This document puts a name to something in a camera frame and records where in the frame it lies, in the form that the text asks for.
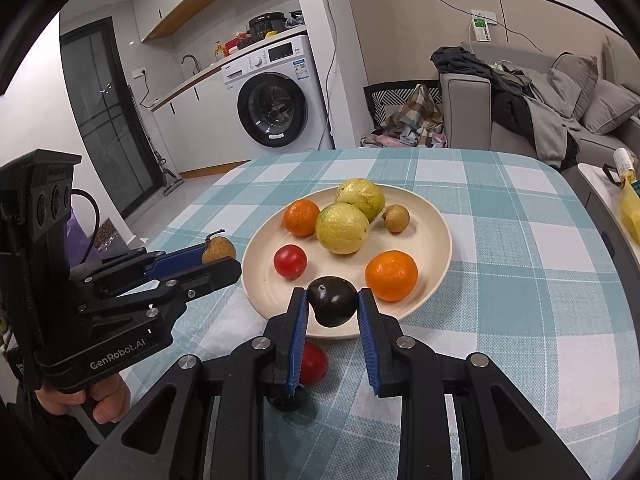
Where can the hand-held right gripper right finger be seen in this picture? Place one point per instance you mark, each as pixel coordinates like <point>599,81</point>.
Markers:
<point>367,345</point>

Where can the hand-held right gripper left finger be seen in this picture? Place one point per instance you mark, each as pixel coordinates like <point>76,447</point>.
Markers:
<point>299,340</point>

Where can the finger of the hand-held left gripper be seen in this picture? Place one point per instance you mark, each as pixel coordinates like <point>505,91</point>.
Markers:
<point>210,275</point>
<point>175,262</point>

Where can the brown speckled pear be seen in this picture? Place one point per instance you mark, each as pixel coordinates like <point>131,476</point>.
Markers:
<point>220,249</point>

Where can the dark purple fruit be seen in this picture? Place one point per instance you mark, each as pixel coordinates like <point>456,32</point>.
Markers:
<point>290,402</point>
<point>330,302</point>

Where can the large orange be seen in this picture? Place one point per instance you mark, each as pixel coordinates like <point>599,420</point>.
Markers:
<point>391,276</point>

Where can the red tomato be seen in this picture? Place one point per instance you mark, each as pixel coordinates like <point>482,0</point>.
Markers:
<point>315,364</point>
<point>290,261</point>

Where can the cream round plate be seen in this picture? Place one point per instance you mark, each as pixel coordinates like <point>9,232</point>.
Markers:
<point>350,265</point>

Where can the yellow guava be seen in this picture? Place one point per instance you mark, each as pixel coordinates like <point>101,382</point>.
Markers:
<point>342,230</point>

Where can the small brown fruit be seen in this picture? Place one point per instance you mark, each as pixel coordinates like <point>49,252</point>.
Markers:
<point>396,219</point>

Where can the person's left forearm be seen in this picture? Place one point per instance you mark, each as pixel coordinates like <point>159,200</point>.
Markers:
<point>35,445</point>

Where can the person's left hand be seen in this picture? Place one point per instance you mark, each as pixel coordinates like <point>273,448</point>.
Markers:
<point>107,405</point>

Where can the purple plastic bag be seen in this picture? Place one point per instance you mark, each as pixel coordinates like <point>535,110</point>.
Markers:
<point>75,240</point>

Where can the brown patterned box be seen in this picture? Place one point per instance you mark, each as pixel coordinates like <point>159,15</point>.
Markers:
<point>105,235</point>

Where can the floor mop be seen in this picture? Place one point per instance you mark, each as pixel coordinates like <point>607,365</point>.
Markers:
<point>167,175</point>

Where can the small orange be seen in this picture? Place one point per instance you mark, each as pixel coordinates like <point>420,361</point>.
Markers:
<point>301,217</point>

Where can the white kitchen counter cabinets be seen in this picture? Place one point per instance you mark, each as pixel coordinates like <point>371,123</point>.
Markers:
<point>195,125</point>

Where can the green guava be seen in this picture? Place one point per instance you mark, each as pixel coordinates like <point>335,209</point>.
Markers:
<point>362,197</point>

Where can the dark glass door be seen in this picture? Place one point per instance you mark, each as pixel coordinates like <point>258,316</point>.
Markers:
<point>105,125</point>

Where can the teal checked tablecloth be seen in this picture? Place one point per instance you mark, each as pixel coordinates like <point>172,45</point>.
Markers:
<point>500,260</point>

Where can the white washing machine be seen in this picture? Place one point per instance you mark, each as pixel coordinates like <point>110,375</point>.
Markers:
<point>275,100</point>

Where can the metal faucet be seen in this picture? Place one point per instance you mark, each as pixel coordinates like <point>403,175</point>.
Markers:
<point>190,62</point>

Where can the yellow bottle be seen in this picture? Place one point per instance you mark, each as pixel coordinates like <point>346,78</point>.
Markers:
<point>219,50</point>

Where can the red box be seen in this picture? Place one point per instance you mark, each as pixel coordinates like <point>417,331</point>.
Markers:
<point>235,45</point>

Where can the black patterned basket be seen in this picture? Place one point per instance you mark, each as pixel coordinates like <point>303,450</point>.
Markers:
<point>382,105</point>

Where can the plaid cloth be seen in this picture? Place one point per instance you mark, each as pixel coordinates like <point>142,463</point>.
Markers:
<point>422,110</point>

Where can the black pressure cooker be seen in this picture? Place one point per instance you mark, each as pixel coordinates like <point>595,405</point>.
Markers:
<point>265,25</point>

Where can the grey sofa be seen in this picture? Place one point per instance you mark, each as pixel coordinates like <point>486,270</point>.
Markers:
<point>470,110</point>

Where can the grey cloth bundle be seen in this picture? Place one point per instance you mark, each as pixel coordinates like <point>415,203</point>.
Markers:
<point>295,20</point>

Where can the white side table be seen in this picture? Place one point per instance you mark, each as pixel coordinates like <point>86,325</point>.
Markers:
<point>605,210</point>

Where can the grey garment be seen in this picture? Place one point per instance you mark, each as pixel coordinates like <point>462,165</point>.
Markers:
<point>547,115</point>

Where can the yellow plastic bag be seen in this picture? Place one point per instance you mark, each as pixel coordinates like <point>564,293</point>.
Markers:
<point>631,210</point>

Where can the dark clothes pile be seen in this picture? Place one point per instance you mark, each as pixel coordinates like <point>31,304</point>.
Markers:
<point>465,62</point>

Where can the white bottle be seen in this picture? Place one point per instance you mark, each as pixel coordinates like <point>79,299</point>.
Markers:
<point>625,162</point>

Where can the grey cushion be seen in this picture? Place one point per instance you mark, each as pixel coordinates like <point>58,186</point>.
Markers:
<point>575,80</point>
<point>610,107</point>

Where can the white wall cabinet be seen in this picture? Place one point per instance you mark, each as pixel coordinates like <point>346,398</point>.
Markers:
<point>175,5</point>

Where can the green white wall charger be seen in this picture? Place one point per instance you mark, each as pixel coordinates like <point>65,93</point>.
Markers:
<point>481,27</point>

